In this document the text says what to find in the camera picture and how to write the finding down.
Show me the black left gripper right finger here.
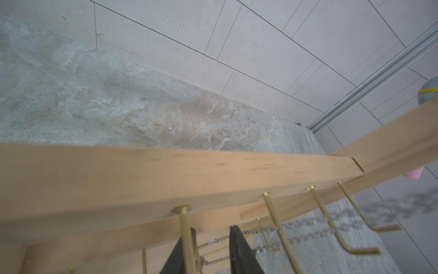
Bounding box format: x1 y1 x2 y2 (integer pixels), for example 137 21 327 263
229 226 264 274

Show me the wooden jewelry display stand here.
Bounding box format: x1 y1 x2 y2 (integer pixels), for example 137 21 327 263
1 99 438 274

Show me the thin silver chain necklace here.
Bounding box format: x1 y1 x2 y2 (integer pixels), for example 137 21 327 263
196 191 438 267

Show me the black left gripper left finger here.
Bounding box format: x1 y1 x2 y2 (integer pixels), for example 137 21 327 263
160 237 187 274

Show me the pink toy microphone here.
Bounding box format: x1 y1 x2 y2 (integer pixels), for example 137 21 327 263
404 77 438 179

